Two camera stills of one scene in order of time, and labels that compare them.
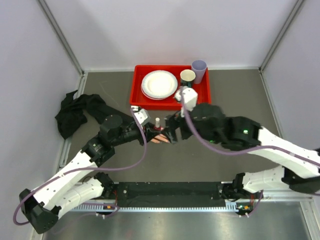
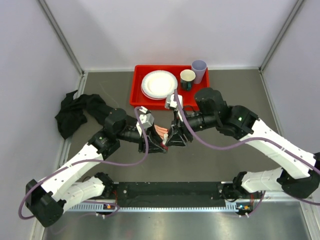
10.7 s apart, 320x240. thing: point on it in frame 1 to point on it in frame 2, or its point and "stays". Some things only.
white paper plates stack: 158,85 stays
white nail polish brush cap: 157,122 to 165,137
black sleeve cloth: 72,114 stays
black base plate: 169,194 stays
